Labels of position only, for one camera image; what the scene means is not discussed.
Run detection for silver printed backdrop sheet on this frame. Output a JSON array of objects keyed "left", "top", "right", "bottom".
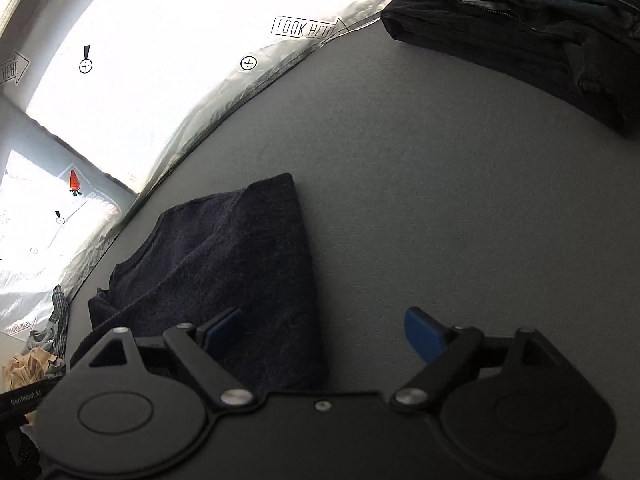
[{"left": 0, "top": 0, "right": 397, "bottom": 396}]

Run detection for navy knit sweater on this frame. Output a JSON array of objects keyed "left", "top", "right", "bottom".
[{"left": 70, "top": 172, "right": 332, "bottom": 394}]

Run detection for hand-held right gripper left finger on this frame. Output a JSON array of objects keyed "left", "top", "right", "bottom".
[{"left": 70, "top": 307, "right": 254, "bottom": 409}]

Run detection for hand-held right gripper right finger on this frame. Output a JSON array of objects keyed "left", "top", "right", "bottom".
[{"left": 394, "top": 306, "right": 596, "bottom": 409}]

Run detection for beige crumpled cloth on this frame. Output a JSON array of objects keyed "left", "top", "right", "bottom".
[{"left": 2, "top": 347, "right": 67, "bottom": 394}]

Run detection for folded black pants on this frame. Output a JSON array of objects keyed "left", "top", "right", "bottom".
[{"left": 381, "top": 0, "right": 640, "bottom": 137}]

